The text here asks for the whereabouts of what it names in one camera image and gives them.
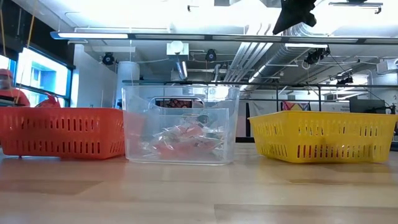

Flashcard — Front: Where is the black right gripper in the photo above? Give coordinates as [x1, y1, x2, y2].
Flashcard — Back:
[272, 0, 318, 35]

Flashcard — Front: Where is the orange clear-wrapped candy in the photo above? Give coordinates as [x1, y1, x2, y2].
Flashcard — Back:
[155, 141, 200, 160]

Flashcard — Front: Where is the black track light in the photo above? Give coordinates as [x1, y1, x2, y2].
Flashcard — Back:
[336, 75, 354, 85]
[303, 47, 331, 65]

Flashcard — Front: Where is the white ceiling conduit bundle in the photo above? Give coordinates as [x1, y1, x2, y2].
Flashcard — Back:
[223, 42, 274, 82]

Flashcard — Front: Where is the black metal railing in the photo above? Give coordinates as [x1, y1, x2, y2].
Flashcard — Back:
[121, 80, 398, 113]

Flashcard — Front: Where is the yellow plastic basket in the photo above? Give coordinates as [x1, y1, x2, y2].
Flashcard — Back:
[248, 110, 398, 164]

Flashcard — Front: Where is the white box with dome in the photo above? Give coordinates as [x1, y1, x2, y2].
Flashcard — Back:
[166, 40, 190, 57]

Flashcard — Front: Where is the dark room monitor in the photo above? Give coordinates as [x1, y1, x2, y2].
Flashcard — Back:
[349, 99, 387, 114]

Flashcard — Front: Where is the clear plastic bin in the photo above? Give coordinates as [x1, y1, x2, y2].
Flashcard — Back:
[121, 85, 241, 166]

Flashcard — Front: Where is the white round pillar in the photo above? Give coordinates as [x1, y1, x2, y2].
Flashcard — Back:
[115, 60, 141, 109]

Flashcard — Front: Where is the long ceiling light bar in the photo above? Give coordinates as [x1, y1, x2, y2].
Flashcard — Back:
[50, 30, 398, 45]

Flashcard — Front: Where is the red bag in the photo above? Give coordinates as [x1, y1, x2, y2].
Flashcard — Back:
[35, 93, 62, 109]

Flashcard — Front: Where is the bright window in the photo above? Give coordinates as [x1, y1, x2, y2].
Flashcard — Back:
[15, 46, 70, 108]

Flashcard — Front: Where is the orange plastic basket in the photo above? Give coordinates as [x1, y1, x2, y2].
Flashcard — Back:
[0, 107, 126, 161]

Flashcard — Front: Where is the person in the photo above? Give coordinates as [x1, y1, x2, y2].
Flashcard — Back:
[0, 68, 31, 108]

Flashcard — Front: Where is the silver corrugated air duct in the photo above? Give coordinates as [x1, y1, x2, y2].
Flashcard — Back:
[245, 21, 343, 91]

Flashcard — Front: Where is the dark ceiling rail fixture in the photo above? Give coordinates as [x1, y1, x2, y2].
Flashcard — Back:
[328, 0, 384, 15]

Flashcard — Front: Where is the colourful wall poster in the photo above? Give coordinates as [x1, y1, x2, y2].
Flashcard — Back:
[281, 101, 312, 112]

